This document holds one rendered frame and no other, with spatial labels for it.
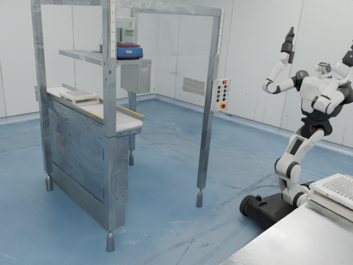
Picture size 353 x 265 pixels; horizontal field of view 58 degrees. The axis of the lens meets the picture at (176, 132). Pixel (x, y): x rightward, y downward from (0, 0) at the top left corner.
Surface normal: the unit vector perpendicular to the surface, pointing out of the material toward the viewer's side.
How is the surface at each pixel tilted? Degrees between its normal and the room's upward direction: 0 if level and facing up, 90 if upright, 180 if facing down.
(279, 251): 0
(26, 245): 0
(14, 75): 90
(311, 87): 90
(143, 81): 90
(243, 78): 90
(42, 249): 0
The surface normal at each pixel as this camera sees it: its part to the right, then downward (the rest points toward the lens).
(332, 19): -0.67, 0.20
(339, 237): 0.07, -0.94
